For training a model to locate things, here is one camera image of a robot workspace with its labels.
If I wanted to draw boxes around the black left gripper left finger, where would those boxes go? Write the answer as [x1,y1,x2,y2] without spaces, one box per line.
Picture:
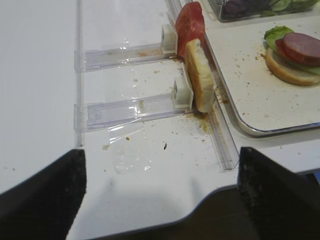
[0,149,87,240]

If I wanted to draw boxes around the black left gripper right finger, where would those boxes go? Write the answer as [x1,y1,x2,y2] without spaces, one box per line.
[237,147,320,240]

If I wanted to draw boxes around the meat slice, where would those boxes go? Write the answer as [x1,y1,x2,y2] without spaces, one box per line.
[282,32,320,66]

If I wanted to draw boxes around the upright white bread slice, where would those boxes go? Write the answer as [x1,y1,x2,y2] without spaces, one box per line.
[184,38,214,113]

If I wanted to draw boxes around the tomato slice on tray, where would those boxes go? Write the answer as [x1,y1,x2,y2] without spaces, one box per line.
[275,38,307,65]

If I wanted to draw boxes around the small lettuce leaf on tray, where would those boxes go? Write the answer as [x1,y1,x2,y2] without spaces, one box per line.
[264,25,294,53]

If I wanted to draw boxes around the green lettuce in container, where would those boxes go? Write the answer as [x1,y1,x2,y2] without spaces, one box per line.
[260,0,319,17]

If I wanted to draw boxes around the upright tomato slices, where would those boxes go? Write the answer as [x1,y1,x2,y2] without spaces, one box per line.
[175,1,205,58]

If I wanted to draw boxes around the lower left clear pusher track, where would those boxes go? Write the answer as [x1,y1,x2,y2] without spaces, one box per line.
[74,92,194,133]

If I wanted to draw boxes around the clear pusher track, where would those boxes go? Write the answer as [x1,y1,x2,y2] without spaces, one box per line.
[74,92,194,133]
[74,43,177,73]

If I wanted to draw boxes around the clear tape patch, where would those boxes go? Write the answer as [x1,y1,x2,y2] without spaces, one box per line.
[108,125,153,175]

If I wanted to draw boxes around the silver metal tray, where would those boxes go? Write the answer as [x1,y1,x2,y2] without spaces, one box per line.
[201,0,320,136]

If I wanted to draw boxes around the bottom bun on tray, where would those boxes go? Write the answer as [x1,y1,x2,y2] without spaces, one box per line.
[265,47,320,87]

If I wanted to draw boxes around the lower white pusher block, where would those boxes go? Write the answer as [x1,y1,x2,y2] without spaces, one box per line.
[172,62,194,110]

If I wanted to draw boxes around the white pusher block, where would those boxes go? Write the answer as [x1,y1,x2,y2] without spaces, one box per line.
[160,24,178,55]
[172,62,194,110]

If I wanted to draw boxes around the upper left clear pusher track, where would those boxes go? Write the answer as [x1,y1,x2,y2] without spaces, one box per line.
[74,43,177,73]

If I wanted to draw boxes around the upper white pusher block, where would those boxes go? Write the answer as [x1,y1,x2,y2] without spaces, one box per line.
[160,24,178,55]

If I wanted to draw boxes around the clear plastic container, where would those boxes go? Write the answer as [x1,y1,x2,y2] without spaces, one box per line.
[209,0,318,22]

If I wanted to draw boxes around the purple cabbage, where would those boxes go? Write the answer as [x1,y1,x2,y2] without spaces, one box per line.
[220,0,268,21]

